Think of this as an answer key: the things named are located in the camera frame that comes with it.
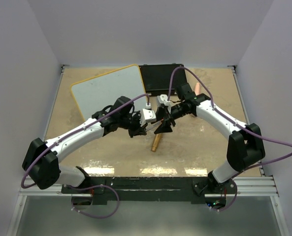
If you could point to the yellow framed whiteboard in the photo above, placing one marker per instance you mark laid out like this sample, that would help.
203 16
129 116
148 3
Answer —
93 94

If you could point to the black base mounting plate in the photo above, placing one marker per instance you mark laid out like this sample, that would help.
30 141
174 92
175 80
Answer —
152 189

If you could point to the gold microphone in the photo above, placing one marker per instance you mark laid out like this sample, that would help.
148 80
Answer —
156 142

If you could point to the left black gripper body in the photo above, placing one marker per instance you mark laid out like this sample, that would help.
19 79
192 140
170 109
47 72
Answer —
132 124

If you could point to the black hard case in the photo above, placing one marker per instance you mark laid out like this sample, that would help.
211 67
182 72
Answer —
156 78

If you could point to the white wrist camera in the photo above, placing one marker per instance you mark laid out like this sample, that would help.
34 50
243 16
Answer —
147 115
163 102

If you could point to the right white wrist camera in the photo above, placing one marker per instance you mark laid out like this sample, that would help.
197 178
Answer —
163 102

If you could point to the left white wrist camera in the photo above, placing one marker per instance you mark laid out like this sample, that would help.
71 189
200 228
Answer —
147 115

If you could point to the red white marker pen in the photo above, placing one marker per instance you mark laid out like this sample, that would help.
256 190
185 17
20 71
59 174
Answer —
153 126

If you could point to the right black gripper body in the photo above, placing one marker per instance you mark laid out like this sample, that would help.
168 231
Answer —
178 111

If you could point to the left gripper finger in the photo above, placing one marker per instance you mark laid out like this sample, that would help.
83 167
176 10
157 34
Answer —
136 116
138 132

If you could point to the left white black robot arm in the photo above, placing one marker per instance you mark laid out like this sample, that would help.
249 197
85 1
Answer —
42 163

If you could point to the aluminium frame rails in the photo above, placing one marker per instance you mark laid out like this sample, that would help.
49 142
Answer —
69 202

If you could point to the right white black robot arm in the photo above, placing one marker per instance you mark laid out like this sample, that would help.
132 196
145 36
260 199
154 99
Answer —
244 147

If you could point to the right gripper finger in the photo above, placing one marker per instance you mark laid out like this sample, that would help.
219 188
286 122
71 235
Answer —
163 113
164 127

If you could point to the pink microphone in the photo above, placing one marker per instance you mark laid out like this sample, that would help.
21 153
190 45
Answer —
197 89

